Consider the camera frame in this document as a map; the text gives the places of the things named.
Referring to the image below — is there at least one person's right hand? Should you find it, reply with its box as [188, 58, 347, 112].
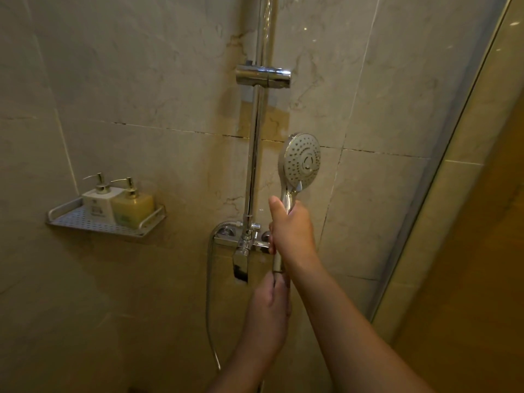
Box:
[268, 196, 320, 276]

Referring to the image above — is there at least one person's left hand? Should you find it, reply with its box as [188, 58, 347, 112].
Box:
[242, 271, 292, 356]

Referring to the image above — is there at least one chrome handheld shower head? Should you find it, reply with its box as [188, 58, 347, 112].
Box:
[272, 133, 322, 288]

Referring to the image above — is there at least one chrome shower hose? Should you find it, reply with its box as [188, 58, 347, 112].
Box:
[205, 221, 242, 373]

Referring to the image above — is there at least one person's right forearm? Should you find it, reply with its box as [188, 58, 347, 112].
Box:
[287, 258, 434, 393]

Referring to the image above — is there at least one person's left forearm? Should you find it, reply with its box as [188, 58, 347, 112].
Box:
[207, 344, 283, 393]

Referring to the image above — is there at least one chrome shower mixer faucet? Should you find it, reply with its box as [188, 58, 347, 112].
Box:
[213, 223, 273, 285]

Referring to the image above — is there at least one yellow pump dispenser bottle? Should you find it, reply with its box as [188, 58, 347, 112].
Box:
[110, 177, 155, 229]

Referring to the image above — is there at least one glass shower door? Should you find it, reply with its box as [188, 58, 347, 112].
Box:
[368, 0, 524, 393]

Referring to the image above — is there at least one perforated metal corner shelf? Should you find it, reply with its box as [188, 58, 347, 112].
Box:
[46, 196, 167, 239]

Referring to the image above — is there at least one white pump dispenser bottle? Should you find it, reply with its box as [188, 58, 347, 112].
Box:
[81, 172, 124, 225]

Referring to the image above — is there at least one chrome shower riser rail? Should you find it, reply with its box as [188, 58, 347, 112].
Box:
[242, 0, 280, 238]

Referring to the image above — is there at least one chrome shower head holder bracket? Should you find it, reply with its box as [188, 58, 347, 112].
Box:
[235, 60, 292, 89]

